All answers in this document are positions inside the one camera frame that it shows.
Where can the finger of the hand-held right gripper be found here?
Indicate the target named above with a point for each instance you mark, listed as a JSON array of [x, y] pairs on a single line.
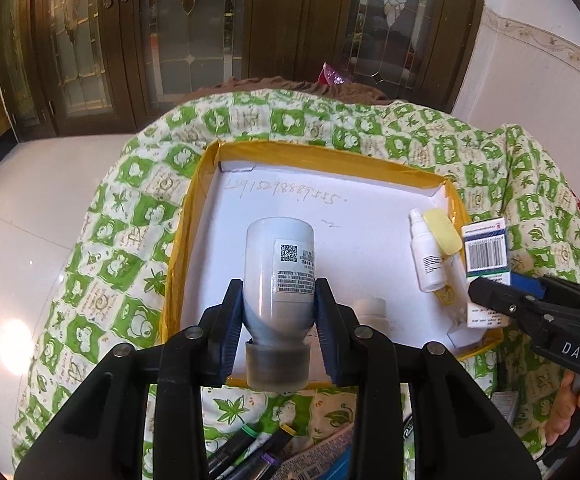
[[530, 284], [500, 301]]

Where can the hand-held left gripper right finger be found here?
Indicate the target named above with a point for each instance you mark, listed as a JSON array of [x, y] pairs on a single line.
[[327, 332]]

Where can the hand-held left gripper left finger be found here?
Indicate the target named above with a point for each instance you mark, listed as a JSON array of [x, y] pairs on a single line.
[[232, 332]]

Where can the small white pill bottle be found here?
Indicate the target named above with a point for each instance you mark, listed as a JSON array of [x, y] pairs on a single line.
[[370, 307]]

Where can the small white box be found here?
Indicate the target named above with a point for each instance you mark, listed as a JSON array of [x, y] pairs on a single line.
[[462, 337]]

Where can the blue and white medicine box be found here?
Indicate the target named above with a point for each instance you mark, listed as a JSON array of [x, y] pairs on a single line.
[[485, 250]]

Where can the white bottle with translucent cap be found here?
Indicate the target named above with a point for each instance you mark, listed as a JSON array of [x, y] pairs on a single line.
[[275, 270]]

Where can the white spray bottle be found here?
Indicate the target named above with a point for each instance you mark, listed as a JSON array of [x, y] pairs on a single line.
[[430, 260]]

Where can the pale yellow plastic case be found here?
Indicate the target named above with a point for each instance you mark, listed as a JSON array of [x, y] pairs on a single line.
[[445, 232]]

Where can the black marker with green end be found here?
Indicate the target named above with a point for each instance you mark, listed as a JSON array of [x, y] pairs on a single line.
[[232, 449]]

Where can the black marker with yellow end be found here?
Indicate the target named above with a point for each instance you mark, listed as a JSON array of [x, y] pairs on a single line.
[[270, 444]]

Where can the yellow taped cardboard tray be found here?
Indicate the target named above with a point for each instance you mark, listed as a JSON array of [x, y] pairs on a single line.
[[370, 220]]

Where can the black marker with purple end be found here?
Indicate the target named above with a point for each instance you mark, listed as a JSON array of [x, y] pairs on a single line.
[[265, 466]]

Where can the person's right hand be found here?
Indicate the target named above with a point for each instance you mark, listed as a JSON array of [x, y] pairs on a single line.
[[562, 405]]

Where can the small grey striped box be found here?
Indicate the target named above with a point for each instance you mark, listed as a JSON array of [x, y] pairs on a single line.
[[505, 404]]

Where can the white ointment tube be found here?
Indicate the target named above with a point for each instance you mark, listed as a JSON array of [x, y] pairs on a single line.
[[315, 452]]

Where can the green and white printed quilt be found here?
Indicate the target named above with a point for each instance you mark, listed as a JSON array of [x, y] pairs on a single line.
[[120, 240]]

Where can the brown cloth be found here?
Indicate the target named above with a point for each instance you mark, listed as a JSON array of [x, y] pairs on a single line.
[[270, 85]]

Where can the pink plastic bag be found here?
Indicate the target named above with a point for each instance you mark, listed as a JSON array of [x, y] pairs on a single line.
[[332, 75]]

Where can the wooden glass-panel door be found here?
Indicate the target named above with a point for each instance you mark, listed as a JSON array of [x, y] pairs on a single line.
[[220, 35]]

